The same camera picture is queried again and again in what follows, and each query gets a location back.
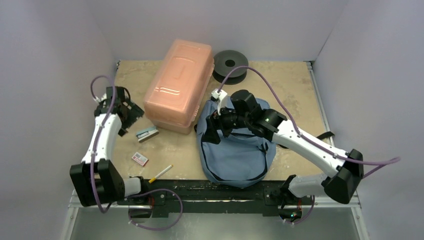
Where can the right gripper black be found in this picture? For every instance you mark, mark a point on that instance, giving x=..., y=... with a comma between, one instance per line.
x=218, y=120

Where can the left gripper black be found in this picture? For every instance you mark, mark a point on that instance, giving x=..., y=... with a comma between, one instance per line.
x=135, y=112

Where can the blue backpack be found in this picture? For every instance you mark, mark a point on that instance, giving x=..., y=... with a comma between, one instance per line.
x=243, y=159

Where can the small red white box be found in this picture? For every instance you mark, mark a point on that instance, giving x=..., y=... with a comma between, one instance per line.
x=140, y=159

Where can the yellow white pencil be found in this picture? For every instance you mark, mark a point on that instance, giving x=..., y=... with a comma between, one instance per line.
x=161, y=173

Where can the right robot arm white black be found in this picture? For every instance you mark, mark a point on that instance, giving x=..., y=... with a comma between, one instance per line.
x=308, y=185

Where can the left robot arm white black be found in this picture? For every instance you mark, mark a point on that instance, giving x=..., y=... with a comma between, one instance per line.
x=95, y=179

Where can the pink translucent plastic box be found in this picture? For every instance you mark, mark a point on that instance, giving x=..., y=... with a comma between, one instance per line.
x=173, y=98

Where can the black filament spool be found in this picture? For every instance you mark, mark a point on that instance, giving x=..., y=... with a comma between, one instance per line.
x=225, y=61

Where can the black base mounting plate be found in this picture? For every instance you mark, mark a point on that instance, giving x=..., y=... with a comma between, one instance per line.
x=268, y=198

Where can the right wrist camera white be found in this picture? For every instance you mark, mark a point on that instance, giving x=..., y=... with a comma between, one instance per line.
x=220, y=97

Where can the aluminium frame rail right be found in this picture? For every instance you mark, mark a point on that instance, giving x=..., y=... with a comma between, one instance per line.
x=323, y=99

